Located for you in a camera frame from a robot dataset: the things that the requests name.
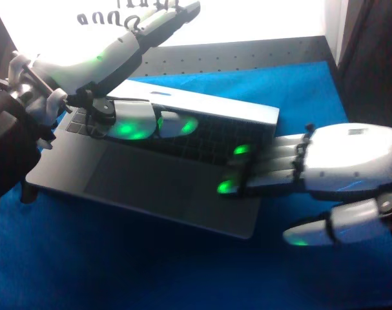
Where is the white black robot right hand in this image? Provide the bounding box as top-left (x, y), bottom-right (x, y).
top-left (216, 122), bottom-right (392, 249)

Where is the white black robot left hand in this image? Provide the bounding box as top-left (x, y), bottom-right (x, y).
top-left (30, 0), bottom-right (201, 141)

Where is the silver laptop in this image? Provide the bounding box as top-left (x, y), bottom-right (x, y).
top-left (25, 79), bottom-right (281, 241)

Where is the dark brown curtain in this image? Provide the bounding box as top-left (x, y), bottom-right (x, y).
top-left (0, 0), bottom-right (18, 81)
top-left (336, 0), bottom-right (392, 130)

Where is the blue cloth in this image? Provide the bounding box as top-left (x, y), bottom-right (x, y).
top-left (0, 61), bottom-right (392, 310)

